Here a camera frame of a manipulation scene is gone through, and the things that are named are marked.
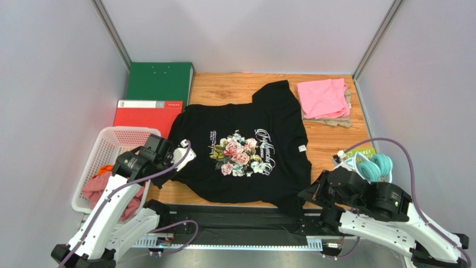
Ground black floral t shirt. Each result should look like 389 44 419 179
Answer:
168 80 312 216

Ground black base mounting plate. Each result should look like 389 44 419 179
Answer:
159 204 347 246

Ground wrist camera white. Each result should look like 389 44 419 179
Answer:
332 150 355 171
172 140 196 172

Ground green ring binder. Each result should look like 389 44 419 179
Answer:
125 62 194 106

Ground green book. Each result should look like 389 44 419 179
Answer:
345 147 376 163

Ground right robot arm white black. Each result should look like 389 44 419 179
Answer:
298 167 471 267

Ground orange t shirt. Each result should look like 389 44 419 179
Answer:
92 165 113 179

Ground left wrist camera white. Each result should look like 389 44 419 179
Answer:
172 140 196 172

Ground aluminium frame rail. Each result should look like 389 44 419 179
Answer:
76 213 373 251

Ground dusty pink t shirt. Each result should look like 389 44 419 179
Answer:
82 171 145 222

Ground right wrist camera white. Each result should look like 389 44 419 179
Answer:
332 150 355 171

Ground red ring binder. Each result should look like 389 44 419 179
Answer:
113 100 184 138

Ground teal headphones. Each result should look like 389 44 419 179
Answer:
353 152 393 183

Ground folded beige t shirt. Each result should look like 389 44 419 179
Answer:
301 89 352 128

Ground folded pink t shirt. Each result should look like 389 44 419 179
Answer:
297 78 348 118

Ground white plastic laundry basket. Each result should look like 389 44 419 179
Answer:
71 126 161 214

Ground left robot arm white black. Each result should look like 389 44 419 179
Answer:
51 134 195 267

